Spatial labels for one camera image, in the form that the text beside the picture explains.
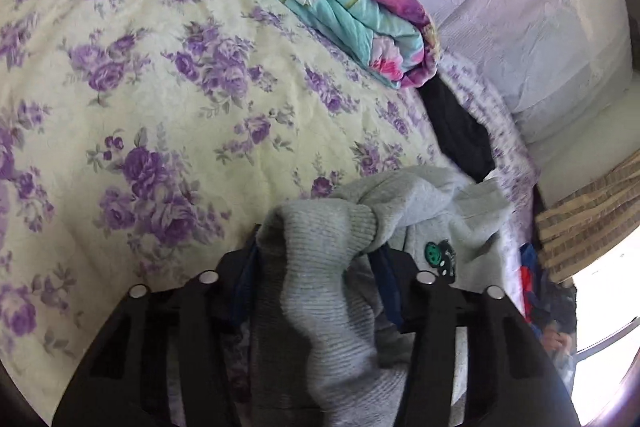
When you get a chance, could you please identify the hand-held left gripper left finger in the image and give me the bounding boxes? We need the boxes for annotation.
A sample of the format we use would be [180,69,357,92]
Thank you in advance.
[52,238,261,427]

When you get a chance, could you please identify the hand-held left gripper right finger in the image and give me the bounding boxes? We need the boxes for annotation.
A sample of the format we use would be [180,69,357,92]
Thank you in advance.
[370,246,582,427]

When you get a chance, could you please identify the grey pants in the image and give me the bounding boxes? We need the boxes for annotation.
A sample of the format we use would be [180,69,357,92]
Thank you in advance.
[249,166,517,427]

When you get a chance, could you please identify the red garment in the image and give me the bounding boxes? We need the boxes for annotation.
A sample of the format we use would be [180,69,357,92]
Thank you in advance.
[520,264,539,308]

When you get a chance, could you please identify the blue garment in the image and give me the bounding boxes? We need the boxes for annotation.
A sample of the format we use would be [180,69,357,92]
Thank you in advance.
[520,243,573,348]

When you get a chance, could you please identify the black garment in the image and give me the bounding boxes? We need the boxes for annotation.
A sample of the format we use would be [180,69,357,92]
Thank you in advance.
[417,76,497,184]

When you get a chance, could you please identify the purple floral bedspread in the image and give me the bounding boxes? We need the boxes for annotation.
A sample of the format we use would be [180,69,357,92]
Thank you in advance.
[0,0,540,427]

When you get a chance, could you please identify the brick pattern curtain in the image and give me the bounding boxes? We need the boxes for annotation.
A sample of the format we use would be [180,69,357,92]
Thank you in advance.
[534,154,640,284]

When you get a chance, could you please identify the lavender lace pillow cover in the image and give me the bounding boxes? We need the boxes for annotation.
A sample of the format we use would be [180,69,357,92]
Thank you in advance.
[305,0,637,158]

